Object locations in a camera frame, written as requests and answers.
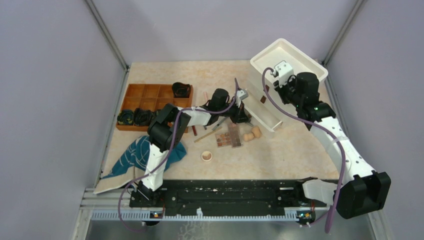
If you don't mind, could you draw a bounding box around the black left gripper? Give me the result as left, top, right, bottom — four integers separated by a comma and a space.
217, 99, 250, 125

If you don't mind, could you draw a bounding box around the white pull-out drawer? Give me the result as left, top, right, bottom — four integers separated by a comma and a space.
243, 89, 282, 138

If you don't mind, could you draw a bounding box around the small eyeshadow palette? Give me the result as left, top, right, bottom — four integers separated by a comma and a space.
215, 132, 232, 148

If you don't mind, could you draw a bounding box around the white drawer organizer box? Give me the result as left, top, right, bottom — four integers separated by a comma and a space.
247, 38, 328, 101

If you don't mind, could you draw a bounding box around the small round blush pot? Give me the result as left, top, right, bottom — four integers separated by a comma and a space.
201, 151, 213, 162

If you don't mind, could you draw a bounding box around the brown eyeshadow palette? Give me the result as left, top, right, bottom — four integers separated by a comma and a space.
227, 122, 243, 149

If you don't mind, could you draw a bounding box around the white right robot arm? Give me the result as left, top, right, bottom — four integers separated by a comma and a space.
272, 71, 391, 219

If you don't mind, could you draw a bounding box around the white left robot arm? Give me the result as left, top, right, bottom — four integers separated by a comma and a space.
137, 87, 249, 207

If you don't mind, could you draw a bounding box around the grey makeup pencil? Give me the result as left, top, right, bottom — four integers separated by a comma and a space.
212, 117, 228, 131

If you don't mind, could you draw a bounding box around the black coiled band top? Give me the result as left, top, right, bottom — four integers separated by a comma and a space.
171, 82, 192, 98

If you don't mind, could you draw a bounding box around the wooden compartment tray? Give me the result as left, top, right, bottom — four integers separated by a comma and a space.
120, 83, 194, 111

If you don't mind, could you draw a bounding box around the black coiled band middle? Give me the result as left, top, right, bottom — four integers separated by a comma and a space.
133, 108, 154, 127

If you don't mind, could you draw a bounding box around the teal patterned cloth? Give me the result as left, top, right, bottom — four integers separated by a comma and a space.
101, 135, 187, 179

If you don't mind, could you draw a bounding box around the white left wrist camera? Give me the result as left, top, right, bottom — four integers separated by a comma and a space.
235, 89, 249, 102

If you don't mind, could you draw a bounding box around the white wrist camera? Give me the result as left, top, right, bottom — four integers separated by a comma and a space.
235, 89, 249, 102
272, 60, 294, 87

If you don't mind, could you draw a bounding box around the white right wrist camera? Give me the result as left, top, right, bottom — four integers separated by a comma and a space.
272, 60, 294, 87

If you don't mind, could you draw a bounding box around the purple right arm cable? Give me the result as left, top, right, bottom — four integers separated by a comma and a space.
261, 67, 347, 235

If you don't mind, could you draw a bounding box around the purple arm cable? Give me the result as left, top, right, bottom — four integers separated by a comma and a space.
118, 78, 240, 232
261, 67, 347, 235

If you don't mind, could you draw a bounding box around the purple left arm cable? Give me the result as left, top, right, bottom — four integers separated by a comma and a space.
118, 78, 240, 232

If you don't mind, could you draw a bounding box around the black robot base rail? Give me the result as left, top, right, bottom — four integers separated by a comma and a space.
129, 179, 327, 217

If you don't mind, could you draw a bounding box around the grey slotted cable duct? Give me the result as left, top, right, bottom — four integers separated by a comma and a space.
90, 207, 311, 222

